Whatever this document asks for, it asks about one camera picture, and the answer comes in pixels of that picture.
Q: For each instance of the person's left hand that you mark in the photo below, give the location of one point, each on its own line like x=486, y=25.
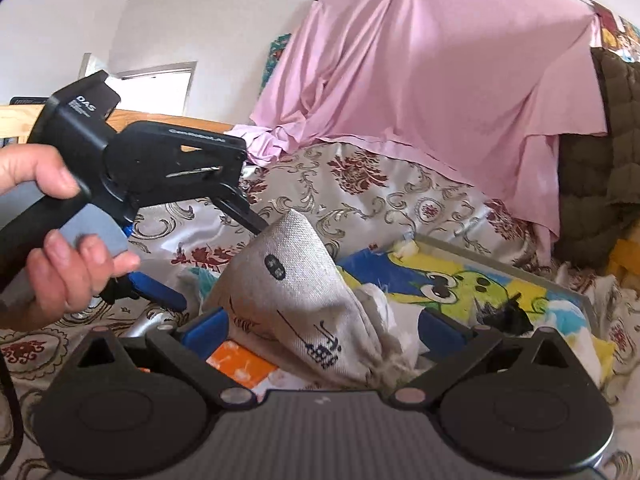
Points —
x=85, y=270

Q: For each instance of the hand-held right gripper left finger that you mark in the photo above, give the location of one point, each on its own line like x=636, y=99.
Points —
x=205, y=332

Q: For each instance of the wooden bed headboard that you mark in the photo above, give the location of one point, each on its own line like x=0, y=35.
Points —
x=625, y=260

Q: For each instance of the white sock bundle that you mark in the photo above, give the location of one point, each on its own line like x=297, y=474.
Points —
x=395, y=310

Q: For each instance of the teal wall poster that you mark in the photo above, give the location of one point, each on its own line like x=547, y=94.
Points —
x=277, y=52

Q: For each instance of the white teal printed cloth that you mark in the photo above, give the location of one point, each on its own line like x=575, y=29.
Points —
x=202, y=285

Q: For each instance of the floral satin bedspread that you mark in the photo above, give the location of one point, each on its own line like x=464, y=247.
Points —
x=375, y=185

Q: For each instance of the brown quilted jacket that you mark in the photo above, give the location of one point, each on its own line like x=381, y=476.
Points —
x=615, y=135

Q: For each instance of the pink bed sheet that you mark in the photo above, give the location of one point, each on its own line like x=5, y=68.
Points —
x=425, y=85

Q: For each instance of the small black object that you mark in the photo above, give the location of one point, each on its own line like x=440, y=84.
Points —
x=505, y=317

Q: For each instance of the grey tray with cartoon print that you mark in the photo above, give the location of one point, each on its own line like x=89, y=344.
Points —
x=520, y=285

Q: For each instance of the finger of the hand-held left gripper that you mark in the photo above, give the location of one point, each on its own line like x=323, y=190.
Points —
x=242, y=216
x=160, y=292

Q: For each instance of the wooden bed railing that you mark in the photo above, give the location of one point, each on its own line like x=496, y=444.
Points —
x=20, y=120

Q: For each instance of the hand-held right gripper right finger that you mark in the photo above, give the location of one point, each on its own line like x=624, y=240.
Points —
x=437, y=332

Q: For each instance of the colourful wall poster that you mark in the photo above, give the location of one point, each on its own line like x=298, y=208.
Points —
x=620, y=35

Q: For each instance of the orange and white box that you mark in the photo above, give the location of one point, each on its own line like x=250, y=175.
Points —
x=240, y=360

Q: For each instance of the window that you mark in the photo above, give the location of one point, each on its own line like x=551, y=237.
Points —
x=155, y=90

